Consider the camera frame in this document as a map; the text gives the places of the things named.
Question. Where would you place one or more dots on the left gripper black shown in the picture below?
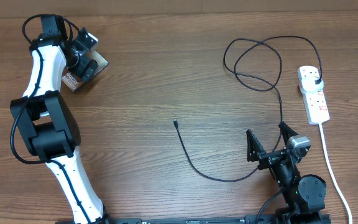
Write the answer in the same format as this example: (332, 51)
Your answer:
(88, 71)

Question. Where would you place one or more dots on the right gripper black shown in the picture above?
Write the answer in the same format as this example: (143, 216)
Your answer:
(255, 152)

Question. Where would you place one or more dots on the Galaxy smartphone with bronze screen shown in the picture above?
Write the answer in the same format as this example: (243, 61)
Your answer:
(74, 82)

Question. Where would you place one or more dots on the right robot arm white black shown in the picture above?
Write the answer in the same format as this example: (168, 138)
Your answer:
(304, 195)

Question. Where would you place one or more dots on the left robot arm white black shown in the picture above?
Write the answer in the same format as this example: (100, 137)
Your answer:
(46, 124)

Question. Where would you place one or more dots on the white charger plug adapter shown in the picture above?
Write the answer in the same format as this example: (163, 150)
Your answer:
(310, 84)

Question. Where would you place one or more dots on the white power strip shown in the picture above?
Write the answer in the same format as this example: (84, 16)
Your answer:
(315, 102)

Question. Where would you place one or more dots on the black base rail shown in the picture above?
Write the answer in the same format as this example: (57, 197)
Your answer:
(191, 221)

